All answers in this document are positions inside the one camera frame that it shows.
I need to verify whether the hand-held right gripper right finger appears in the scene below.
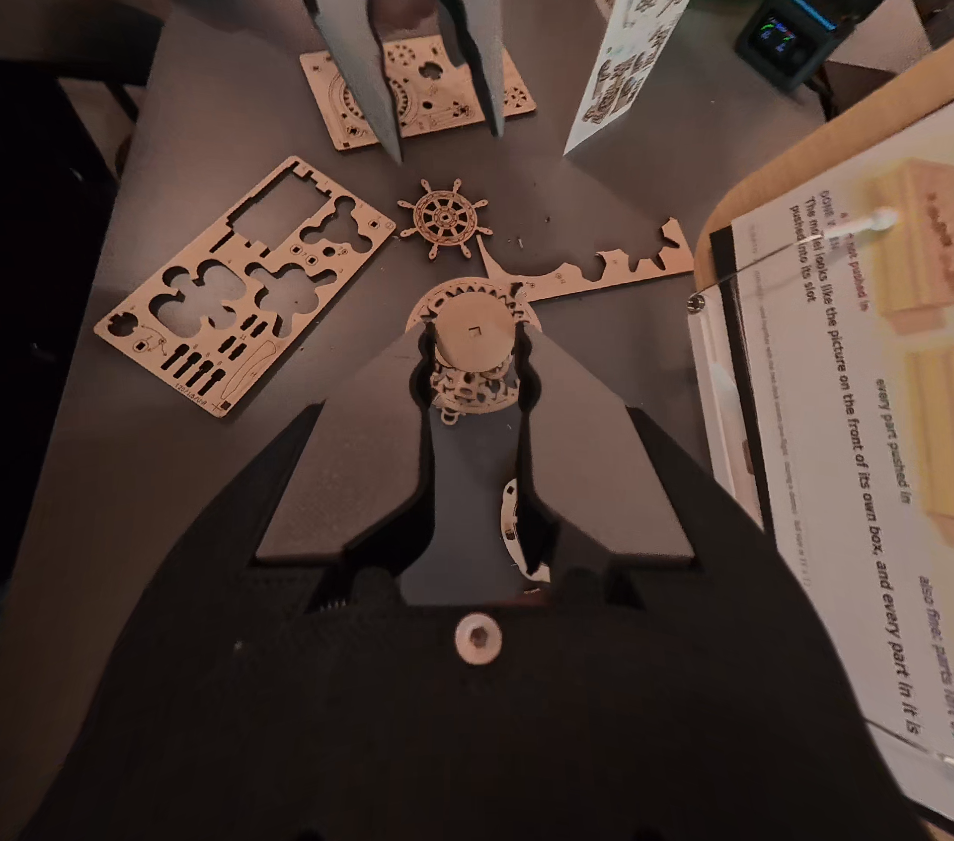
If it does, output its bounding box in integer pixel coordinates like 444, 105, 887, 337
516, 321, 700, 583

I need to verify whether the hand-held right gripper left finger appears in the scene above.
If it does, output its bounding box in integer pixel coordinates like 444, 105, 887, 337
255, 321, 437, 580

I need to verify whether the wooden ring part with stem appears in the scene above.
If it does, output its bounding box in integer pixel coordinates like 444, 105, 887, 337
498, 478, 554, 583

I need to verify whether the assembly instruction leaflet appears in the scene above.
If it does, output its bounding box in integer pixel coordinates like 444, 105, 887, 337
498, 0, 755, 156

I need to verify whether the wooden gear assembly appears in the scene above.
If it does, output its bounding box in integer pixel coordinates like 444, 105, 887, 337
406, 276, 539, 426

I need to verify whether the wooden sheet with circular engraving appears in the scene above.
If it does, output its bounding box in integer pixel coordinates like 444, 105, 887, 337
300, 34, 538, 152

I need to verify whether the wooden wave-edged strip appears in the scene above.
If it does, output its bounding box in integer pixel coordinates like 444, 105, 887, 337
477, 218, 696, 303

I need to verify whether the wooden ship wheel part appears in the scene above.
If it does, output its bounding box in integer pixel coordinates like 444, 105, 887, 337
397, 178, 493, 260

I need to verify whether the wooden sheet with large cutouts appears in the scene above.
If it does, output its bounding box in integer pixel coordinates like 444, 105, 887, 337
94, 157, 398, 419

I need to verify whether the printed task instruction sheet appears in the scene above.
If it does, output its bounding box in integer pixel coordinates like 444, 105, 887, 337
686, 103, 954, 801

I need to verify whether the black device with screen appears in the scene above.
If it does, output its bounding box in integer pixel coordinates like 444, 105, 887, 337
734, 0, 915, 94

